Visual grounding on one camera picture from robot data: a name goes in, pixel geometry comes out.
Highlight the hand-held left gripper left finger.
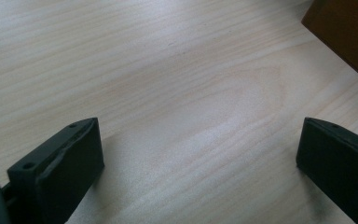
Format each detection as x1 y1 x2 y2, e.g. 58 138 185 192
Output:
1 117 105 224

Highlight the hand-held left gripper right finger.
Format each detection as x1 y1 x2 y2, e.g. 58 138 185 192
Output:
296 117 358 224

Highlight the brown wooden box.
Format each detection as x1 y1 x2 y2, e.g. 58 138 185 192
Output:
301 0 358 89

